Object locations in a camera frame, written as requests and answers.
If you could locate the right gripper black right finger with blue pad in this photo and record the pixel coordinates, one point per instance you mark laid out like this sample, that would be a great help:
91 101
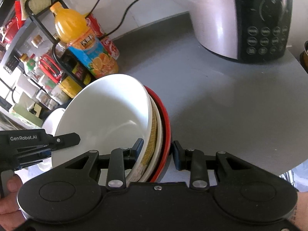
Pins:
193 161

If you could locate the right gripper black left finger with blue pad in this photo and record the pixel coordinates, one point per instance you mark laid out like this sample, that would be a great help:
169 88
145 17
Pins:
116 179

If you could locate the white bowl yellow pattern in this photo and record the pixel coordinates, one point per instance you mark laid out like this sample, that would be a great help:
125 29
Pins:
158 145

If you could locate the red bottom bowl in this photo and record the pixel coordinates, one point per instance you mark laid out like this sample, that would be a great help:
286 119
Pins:
164 158

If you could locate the white plate Bakery print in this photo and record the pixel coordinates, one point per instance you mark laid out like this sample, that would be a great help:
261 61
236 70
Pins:
50 126

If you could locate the white top bowl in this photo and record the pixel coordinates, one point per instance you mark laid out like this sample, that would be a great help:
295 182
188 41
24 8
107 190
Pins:
112 112

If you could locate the person's left hand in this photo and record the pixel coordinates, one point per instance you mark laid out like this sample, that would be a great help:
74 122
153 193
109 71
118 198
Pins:
11 216

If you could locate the green carton box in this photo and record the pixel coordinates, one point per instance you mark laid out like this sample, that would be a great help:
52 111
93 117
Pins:
23 112

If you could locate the dark soy sauce bottle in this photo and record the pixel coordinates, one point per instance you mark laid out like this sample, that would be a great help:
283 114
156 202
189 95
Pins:
75 76

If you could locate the red basket on shelf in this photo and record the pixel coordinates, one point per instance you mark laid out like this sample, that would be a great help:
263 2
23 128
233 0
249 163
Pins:
9 31

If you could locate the red soda can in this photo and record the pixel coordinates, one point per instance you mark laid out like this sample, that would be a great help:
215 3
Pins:
110 47
95 26

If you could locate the orange juice bottle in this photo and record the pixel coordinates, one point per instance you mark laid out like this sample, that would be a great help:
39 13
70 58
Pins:
72 29

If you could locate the red handled tool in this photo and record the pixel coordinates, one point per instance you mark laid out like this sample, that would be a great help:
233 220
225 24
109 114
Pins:
50 68

